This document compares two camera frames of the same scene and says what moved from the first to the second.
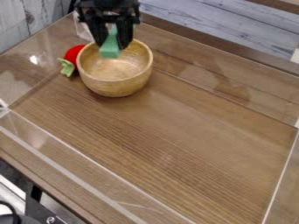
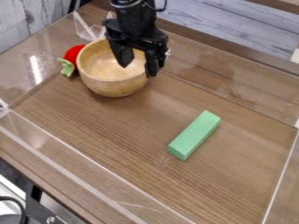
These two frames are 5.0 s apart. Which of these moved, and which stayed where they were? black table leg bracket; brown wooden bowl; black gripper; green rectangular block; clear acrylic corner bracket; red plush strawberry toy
Moved: black gripper; green rectangular block
Stayed: red plush strawberry toy; black table leg bracket; brown wooden bowl; clear acrylic corner bracket
